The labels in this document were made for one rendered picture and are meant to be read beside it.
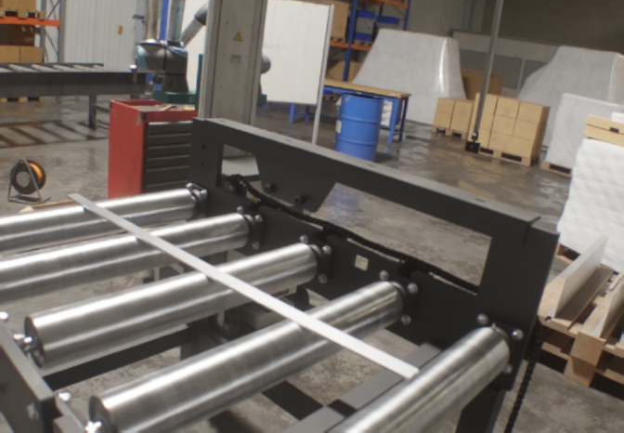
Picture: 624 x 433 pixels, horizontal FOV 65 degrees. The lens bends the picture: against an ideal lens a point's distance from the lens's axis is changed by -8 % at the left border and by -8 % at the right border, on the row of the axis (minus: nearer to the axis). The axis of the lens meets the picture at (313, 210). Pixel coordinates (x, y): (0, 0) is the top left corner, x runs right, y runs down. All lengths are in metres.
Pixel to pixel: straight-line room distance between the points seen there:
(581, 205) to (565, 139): 4.80
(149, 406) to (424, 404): 0.47
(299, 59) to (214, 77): 3.60
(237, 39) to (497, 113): 7.29
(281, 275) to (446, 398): 0.60
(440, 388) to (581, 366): 2.08
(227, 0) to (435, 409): 2.28
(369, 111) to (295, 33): 1.43
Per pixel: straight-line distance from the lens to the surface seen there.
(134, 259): 1.48
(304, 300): 2.96
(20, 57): 10.36
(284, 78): 6.30
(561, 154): 9.54
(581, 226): 4.79
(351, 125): 6.94
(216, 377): 0.97
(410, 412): 0.95
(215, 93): 2.82
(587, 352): 2.99
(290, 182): 1.63
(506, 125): 9.64
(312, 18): 6.38
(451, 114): 11.43
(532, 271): 1.26
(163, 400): 0.91
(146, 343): 2.10
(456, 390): 1.06
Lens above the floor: 1.47
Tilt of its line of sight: 18 degrees down
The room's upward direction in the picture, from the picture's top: 8 degrees clockwise
